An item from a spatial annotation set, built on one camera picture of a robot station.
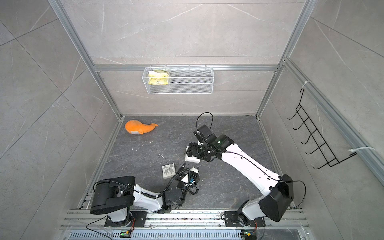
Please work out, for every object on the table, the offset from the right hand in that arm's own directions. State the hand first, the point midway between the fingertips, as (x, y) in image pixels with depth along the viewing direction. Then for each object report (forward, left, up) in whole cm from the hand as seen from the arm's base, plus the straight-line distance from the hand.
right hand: (192, 154), depth 75 cm
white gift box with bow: (-1, +15, -17) cm, 23 cm away
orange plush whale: (+30, +41, -12) cm, 52 cm away
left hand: (-4, +1, -3) cm, 5 cm away
